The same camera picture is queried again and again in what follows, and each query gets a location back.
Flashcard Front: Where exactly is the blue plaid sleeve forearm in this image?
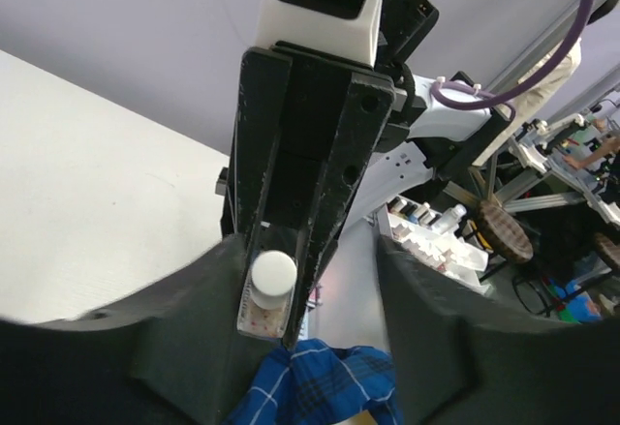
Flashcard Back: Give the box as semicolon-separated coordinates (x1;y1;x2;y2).
224;339;404;424

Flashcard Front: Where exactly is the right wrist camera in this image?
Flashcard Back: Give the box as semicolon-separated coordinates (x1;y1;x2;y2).
254;0;383;68

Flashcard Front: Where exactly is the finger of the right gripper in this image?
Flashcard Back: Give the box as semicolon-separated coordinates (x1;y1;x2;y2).
283;74;394;349
228;47;292;265

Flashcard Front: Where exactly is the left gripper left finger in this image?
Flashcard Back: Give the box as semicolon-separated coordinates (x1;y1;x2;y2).
1;236;257;424

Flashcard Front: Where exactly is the white nail polish cap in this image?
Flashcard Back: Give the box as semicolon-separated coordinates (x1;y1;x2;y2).
250;250;297;310

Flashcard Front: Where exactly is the nail polish bottle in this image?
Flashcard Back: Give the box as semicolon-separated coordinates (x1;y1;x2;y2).
236;277;293;340

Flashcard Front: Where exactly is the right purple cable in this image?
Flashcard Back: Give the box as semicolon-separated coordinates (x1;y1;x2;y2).
430;0;602;111

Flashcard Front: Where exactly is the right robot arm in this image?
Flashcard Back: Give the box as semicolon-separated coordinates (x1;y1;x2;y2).
221;0;508;347

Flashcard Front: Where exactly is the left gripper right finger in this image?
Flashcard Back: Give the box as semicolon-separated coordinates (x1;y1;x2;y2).
376;236;619;424

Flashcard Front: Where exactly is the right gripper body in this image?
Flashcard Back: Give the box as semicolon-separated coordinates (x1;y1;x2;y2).
268;43;377;230

